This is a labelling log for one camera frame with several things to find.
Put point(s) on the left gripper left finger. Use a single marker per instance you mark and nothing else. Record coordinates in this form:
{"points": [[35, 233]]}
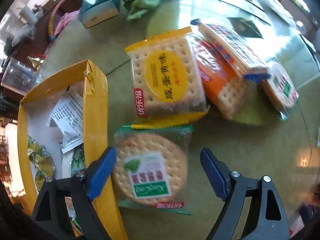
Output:
{"points": [[50, 210]]}

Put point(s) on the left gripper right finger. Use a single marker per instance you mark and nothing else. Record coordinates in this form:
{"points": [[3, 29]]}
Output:
{"points": [[266, 217]]}

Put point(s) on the green round cracker packet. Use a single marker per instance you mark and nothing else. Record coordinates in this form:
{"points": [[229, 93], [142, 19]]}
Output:
{"points": [[151, 169]]}

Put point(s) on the blue edged cracker packet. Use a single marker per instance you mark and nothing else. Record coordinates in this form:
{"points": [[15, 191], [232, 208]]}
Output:
{"points": [[234, 49]]}

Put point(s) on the yellow square cracker packet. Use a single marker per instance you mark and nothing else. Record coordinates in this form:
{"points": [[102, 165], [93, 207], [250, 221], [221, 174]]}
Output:
{"points": [[166, 81]]}

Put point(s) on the small green candy packet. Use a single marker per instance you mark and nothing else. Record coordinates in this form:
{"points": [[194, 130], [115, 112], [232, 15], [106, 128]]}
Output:
{"points": [[41, 160]]}

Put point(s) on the yellow cardboard tray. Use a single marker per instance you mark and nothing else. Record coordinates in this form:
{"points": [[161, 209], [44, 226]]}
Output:
{"points": [[34, 111]]}

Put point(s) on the clear green white packet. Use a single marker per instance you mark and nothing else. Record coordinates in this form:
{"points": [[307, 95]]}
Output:
{"points": [[67, 116]]}

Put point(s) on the orange cracker packet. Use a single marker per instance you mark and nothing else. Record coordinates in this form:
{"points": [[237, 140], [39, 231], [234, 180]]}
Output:
{"points": [[221, 85]]}

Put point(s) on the clear plastic container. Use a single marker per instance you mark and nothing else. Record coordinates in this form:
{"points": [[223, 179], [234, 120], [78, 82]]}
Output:
{"points": [[19, 78]]}

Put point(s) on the pink hula hoop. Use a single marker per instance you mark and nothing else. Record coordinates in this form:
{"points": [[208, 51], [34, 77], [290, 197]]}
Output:
{"points": [[52, 21]]}

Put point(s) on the small dark green packet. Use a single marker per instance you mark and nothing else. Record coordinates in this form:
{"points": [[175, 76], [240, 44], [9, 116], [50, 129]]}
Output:
{"points": [[245, 27]]}

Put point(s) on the pink cloth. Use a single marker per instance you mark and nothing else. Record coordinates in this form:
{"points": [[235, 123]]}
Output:
{"points": [[65, 20]]}

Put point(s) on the blue tissue box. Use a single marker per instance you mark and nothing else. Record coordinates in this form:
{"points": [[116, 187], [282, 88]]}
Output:
{"points": [[93, 12]]}

